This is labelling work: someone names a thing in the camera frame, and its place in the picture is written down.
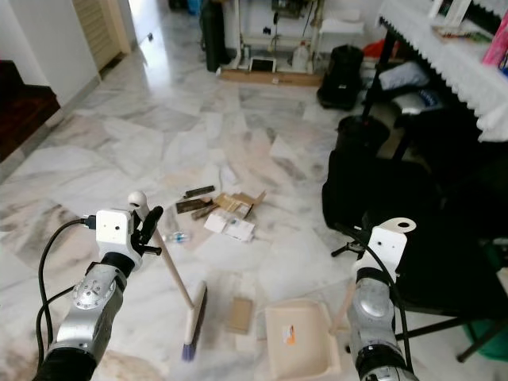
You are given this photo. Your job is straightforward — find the long wooden plank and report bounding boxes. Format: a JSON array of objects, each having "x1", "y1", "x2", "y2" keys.
[{"x1": 217, "y1": 68, "x2": 323, "y2": 87}]

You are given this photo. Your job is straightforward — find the green bin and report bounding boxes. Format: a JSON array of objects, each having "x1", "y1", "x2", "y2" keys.
[{"x1": 467, "y1": 319, "x2": 508, "y2": 363}]

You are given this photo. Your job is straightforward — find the black tripod legs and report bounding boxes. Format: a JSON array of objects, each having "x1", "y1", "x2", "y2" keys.
[{"x1": 331, "y1": 238, "x2": 508, "y2": 364}]

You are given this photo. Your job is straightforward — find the dark thin strip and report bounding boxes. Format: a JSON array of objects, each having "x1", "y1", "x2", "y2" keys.
[{"x1": 183, "y1": 184, "x2": 217, "y2": 198}]

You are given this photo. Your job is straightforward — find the torn open cardboard box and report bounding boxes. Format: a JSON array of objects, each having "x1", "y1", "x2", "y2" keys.
[{"x1": 212, "y1": 190, "x2": 267, "y2": 217}]

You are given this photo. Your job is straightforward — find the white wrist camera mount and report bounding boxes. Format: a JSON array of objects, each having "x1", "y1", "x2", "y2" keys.
[
  {"x1": 352, "y1": 217, "x2": 418, "y2": 275},
  {"x1": 96, "y1": 208, "x2": 140, "y2": 260}
]

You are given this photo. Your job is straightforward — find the small white framed screen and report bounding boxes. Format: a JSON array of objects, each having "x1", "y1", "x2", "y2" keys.
[{"x1": 249, "y1": 56, "x2": 275, "y2": 75}]

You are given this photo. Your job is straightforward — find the dark wooden stair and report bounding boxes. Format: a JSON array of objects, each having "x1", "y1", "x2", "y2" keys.
[{"x1": 0, "y1": 60, "x2": 61, "y2": 161}]

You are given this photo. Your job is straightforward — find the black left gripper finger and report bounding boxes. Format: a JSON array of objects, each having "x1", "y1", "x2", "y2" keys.
[{"x1": 140, "y1": 206, "x2": 164, "y2": 241}]

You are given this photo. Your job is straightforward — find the pink box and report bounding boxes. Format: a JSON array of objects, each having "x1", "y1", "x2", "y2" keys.
[{"x1": 481, "y1": 30, "x2": 508, "y2": 78}]

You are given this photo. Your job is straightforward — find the grey blue bag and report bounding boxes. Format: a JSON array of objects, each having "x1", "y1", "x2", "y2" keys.
[{"x1": 378, "y1": 60, "x2": 433, "y2": 93}]

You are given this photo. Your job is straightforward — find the table with white lace cloth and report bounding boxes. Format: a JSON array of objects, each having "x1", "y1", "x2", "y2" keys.
[{"x1": 376, "y1": 0, "x2": 508, "y2": 142}]

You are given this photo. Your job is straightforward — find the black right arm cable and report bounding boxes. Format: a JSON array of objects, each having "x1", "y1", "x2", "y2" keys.
[{"x1": 369, "y1": 246, "x2": 414, "y2": 374}]

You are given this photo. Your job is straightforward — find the black backpack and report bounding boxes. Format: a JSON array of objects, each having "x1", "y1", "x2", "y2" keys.
[{"x1": 317, "y1": 44, "x2": 364, "y2": 111}]

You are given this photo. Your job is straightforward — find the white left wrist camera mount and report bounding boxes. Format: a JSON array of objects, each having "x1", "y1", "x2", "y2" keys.
[{"x1": 96, "y1": 208, "x2": 140, "y2": 260}]

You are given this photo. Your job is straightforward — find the tall black cylinder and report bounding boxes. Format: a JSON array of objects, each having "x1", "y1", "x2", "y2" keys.
[{"x1": 200, "y1": 3, "x2": 228, "y2": 73}]

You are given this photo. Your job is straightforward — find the flat brown cardboard piece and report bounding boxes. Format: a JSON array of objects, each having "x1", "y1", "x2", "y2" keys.
[{"x1": 225, "y1": 297, "x2": 254, "y2": 335}]

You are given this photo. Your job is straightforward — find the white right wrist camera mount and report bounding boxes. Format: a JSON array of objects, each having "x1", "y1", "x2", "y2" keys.
[{"x1": 352, "y1": 217, "x2": 418, "y2": 275}]

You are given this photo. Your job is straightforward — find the brown wrapper strip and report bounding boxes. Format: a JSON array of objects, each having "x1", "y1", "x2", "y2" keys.
[{"x1": 175, "y1": 199, "x2": 212, "y2": 214}]

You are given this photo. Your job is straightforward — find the small clear plastic bottle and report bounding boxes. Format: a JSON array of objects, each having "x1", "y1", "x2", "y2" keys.
[{"x1": 166, "y1": 229, "x2": 192, "y2": 244}]

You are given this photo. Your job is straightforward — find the light wooden door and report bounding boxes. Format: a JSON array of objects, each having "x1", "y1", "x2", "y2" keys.
[{"x1": 71, "y1": 0, "x2": 129, "y2": 74}]

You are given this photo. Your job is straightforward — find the cream dustpan with wooden handle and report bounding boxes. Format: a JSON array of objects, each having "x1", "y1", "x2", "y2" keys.
[{"x1": 264, "y1": 280, "x2": 360, "y2": 379}]

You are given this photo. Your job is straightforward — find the wooden handled broom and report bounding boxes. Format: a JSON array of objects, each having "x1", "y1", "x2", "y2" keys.
[{"x1": 130, "y1": 190, "x2": 208, "y2": 363}]

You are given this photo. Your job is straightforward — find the white plastic jug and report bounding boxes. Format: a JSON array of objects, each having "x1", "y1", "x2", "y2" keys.
[{"x1": 289, "y1": 40, "x2": 311, "y2": 71}]

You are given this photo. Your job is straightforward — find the large black cloth cover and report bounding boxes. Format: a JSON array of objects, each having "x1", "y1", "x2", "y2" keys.
[{"x1": 321, "y1": 95, "x2": 508, "y2": 318}]

